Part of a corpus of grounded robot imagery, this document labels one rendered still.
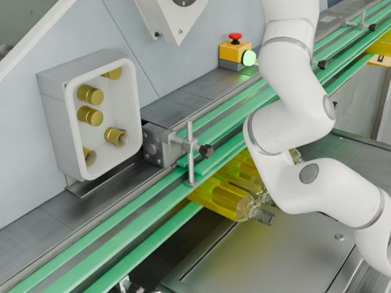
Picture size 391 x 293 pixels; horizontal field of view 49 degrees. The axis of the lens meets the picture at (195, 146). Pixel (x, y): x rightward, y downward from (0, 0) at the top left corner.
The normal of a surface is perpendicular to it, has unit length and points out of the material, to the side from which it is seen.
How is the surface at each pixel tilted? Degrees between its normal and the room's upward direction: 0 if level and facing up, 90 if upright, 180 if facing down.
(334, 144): 90
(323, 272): 90
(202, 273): 90
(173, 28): 4
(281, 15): 78
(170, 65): 0
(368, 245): 104
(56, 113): 90
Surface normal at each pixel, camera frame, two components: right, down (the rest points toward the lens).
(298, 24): 0.22, -0.38
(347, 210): -0.02, 0.66
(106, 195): -0.03, -0.85
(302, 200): -0.63, 0.53
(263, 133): -0.74, 0.32
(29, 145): 0.79, 0.31
